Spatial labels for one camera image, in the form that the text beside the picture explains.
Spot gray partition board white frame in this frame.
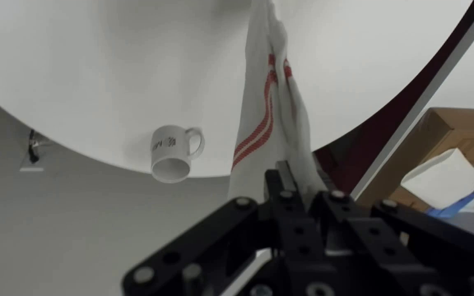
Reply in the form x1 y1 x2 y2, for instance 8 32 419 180
350 0 474 203

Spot white towel with red stripes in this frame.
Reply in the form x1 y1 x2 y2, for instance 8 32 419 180
225 0 329 203

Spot white paper sheet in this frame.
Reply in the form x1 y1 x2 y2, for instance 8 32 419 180
399 147 474 211

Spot blue packet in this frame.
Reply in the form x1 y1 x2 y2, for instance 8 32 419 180
426 188 474 221

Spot large cardboard box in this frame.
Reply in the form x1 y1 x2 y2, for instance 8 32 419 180
357 106 474 212

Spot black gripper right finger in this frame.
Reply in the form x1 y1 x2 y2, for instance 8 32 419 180
276 160 474 277

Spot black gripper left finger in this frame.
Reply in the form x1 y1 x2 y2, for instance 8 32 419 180
120 166 304 296

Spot small clear glass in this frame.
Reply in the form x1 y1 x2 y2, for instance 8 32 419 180
149 124 205 185

